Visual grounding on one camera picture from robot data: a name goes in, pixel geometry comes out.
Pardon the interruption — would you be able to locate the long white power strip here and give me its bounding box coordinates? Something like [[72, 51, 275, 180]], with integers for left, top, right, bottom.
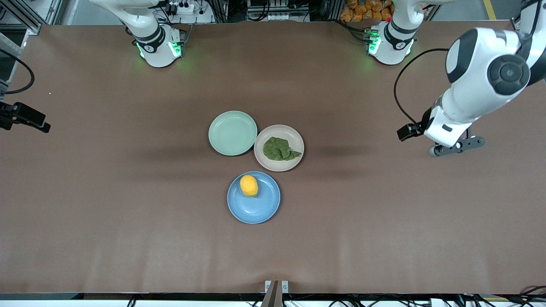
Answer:
[[247, 12, 310, 22]]

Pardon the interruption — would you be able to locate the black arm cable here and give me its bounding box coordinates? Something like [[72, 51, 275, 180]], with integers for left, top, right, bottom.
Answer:
[[0, 48, 35, 95], [393, 48, 449, 127]]

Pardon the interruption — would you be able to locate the blue plate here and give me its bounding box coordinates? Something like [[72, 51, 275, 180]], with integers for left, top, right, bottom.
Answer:
[[227, 171, 281, 224]]

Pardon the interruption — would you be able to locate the metal bracket with screws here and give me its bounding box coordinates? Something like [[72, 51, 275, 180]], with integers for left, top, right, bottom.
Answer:
[[264, 280, 289, 307]]

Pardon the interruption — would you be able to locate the beige plate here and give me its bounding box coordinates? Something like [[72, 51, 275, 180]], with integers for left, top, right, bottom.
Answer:
[[254, 125, 305, 172]]

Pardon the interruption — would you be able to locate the white power strip with plugs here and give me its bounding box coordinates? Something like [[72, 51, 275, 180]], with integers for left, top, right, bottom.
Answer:
[[164, 0, 201, 15]]

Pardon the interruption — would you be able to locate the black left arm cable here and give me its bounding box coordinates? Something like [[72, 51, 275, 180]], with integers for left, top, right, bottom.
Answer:
[[393, 48, 449, 127]]

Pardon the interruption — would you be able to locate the pile of orange fruits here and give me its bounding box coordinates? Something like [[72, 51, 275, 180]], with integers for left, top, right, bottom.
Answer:
[[340, 0, 393, 22]]

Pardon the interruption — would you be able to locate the green lettuce leaf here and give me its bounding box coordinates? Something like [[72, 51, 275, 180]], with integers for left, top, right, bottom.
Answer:
[[263, 136, 302, 162]]

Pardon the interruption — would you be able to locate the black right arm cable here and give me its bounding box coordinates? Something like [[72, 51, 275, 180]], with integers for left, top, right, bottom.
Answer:
[[0, 48, 35, 95]]

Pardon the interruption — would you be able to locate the yellow lemon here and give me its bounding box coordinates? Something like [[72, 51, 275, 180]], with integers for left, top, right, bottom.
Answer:
[[240, 174, 259, 197]]

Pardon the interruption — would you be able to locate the aluminium frame profile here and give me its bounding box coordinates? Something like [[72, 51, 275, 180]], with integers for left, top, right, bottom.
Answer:
[[0, 0, 43, 35]]

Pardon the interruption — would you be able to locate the green plate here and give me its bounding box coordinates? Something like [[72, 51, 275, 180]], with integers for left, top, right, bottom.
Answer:
[[209, 110, 258, 156]]

